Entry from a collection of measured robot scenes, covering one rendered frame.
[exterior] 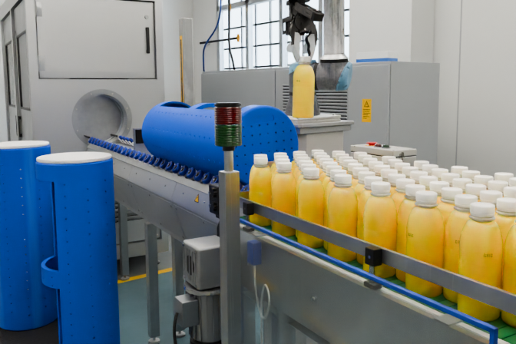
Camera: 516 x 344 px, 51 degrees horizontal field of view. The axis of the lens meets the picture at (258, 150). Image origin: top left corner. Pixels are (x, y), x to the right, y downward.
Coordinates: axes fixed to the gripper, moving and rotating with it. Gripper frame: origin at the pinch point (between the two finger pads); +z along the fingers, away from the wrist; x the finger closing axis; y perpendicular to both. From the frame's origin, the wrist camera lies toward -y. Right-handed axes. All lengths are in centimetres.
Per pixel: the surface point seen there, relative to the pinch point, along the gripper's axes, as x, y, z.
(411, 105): -151, 108, 3
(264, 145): 6.3, 16.0, 27.2
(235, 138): 41, -32, 26
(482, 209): 20, -81, 40
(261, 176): 21.9, -9.6, 36.2
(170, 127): 22, 66, 18
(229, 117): 42, -32, 21
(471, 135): -252, 147, 21
